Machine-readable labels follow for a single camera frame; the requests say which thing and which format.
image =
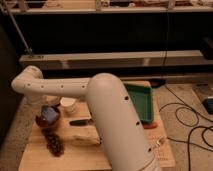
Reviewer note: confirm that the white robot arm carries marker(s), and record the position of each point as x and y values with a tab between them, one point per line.
118	125

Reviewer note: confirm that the green plastic tray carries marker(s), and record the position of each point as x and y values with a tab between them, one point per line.
142	99

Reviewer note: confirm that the white cup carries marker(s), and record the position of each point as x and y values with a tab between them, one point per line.
68	104

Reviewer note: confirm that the orange carrot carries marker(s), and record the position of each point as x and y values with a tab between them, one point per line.
151	125

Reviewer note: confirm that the brown grape bunch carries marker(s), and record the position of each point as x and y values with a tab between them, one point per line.
54	143

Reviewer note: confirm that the grey metal shelf beam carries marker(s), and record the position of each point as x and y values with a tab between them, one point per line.
115	60

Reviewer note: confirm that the blue box on floor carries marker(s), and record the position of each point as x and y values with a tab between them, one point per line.
208	104

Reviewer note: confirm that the black handled knife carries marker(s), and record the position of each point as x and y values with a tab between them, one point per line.
82	122

